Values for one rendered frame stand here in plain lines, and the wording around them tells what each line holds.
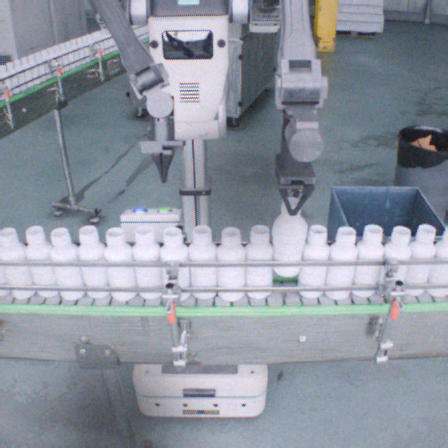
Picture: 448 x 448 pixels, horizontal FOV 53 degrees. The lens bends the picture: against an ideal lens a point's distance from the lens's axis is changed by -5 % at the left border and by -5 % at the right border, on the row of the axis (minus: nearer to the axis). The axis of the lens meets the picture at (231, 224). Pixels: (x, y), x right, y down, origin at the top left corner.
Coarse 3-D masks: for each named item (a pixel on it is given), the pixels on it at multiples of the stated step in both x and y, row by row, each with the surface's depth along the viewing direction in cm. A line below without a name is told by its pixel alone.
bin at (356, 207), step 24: (336, 192) 158; (360, 192) 158; (384, 192) 158; (408, 192) 158; (336, 216) 151; (360, 216) 163; (384, 216) 163; (408, 216) 163; (432, 216) 144; (336, 240) 151; (360, 240) 131
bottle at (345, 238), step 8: (344, 232) 97; (352, 232) 96; (344, 240) 94; (352, 240) 94; (336, 248) 96; (344, 248) 95; (352, 248) 96; (336, 256) 96; (344, 256) 95; (352, 256) 95; (328, 272) 100; (336, 272) 98; (344, 272) 97; (352, 272) 98; (328, 280) 100; (336, 280) 99; (344, 280) 98; (352, 280) 101; (328, 296) 102; (336, 296) 101; (344, 296) 101
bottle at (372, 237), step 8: (368, 232) 95; (376, 232) 97; (368, 240) 95; (376, 240) 95; (360, 248) 97; (368, 248) 96; (376, 248) 96; (384, 248) 98; (360, 256) 97; (368, 256) 96; (376, 256) 96; (360, 272) 99; (368, 272) 98; (376, 272) 99; (360, 280) 100; (368, 280) 99; (376, 280) 100; (360, 296) 102; (368, 296) 102
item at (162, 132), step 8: (152, 120) 106; (168, 120) 105; (152, 128) 106; (160, 128) 105; (168, 128) 106; (152, 136) 106; (160, 136) 106; (168, 136) 106; (168, 144) 106; (176, 144) 106; (184, 144) 110
